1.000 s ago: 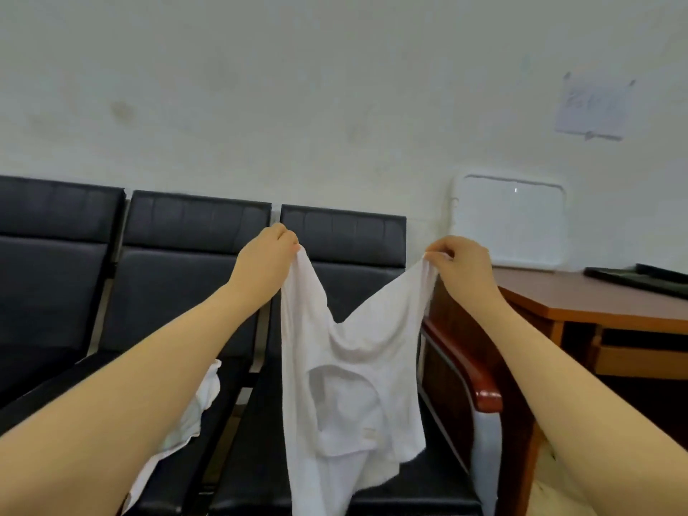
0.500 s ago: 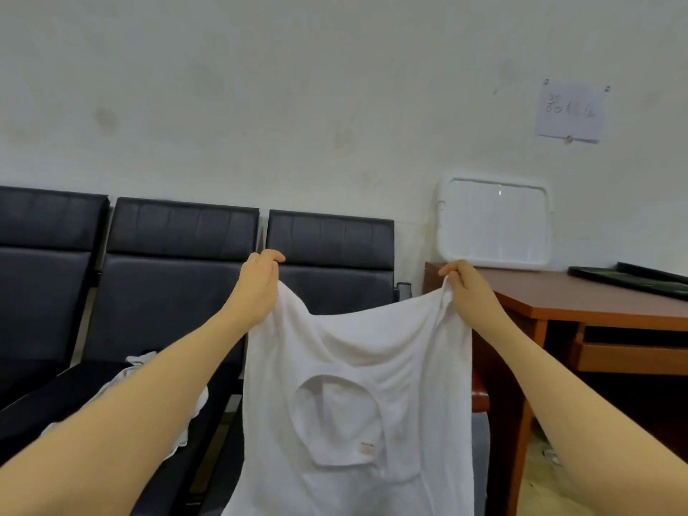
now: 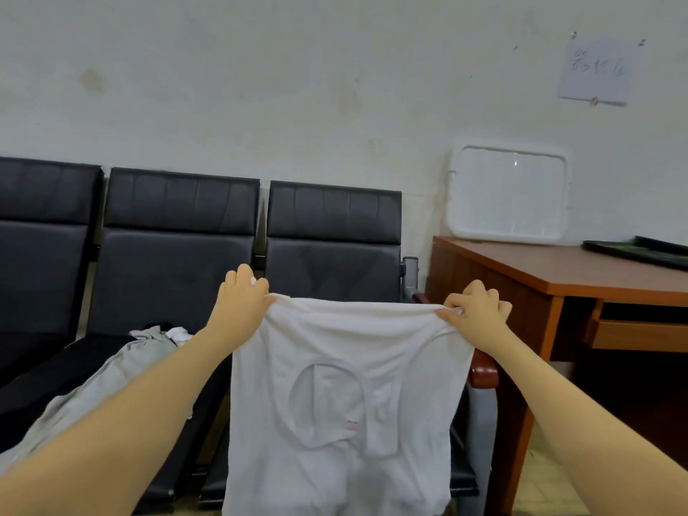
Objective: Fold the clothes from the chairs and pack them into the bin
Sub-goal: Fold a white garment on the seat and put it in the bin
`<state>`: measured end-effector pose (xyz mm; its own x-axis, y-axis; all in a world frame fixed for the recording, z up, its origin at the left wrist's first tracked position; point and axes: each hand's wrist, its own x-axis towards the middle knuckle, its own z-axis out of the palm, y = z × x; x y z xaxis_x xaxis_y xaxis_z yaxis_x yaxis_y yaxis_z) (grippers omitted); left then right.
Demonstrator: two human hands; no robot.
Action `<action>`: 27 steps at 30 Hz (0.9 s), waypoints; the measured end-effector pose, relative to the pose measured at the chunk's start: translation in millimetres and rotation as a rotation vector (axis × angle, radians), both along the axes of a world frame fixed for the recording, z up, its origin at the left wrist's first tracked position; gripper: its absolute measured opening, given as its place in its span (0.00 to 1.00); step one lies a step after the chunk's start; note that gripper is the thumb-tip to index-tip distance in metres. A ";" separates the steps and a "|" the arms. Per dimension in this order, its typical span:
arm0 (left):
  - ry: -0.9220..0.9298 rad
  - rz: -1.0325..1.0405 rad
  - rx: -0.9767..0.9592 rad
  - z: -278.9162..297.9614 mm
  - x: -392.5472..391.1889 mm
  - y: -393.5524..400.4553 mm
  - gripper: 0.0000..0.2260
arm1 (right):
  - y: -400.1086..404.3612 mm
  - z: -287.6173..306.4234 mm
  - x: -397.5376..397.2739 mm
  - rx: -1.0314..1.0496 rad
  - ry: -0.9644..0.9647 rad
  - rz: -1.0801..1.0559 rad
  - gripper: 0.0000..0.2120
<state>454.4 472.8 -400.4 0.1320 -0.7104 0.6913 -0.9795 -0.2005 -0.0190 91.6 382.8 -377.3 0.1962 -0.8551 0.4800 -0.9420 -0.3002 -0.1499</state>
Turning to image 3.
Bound person's right hand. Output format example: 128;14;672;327
435;279;515;359

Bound person's left hand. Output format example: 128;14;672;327
202;263;277;355

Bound white t-shirt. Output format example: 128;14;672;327
222;293;477;516

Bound pile of clothes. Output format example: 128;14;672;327
0;324;195;479

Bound person's right forearm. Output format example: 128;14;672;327
484;336;688;516

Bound brown wooden bench armrest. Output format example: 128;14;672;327
414;293;501;390

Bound brown wooden desk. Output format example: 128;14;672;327
424;235;688;516

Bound black leather bench seat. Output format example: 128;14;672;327
0;156;105;388
0;167;262;512
196;180;479;510

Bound white plastic tray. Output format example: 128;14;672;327
444;143;571;245

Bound black board green print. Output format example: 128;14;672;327
580;235;688;273

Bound white paper wall sign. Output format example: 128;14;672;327
557;37;642;108

